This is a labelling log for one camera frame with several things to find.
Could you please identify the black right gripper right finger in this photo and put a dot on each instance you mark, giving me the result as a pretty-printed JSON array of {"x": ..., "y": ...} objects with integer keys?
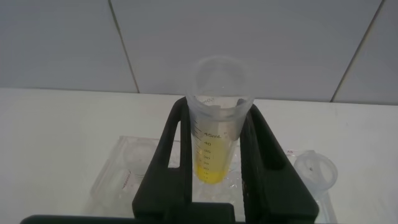
[{"x": 270, "y": 189}]

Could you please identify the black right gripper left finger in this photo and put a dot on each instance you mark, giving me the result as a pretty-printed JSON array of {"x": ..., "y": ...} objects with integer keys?
[{"x": 161, "y": 189}]

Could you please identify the test tube with blue pigment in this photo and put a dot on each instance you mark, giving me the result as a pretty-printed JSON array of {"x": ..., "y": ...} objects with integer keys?
[{"x": 315, "y": 172}]

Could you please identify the test tube with yellow pigment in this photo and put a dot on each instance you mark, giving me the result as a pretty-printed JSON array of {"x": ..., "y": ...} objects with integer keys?
[{"x": 214, "y": 149}]

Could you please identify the test tube with red pigment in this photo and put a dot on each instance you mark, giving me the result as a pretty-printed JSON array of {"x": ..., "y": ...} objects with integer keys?
[{"x": 126, "y": 182}]

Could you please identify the clear plastic test tube rack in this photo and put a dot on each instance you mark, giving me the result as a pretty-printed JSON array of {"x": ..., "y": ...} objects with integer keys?
[{"x": 105, "y": 193}]

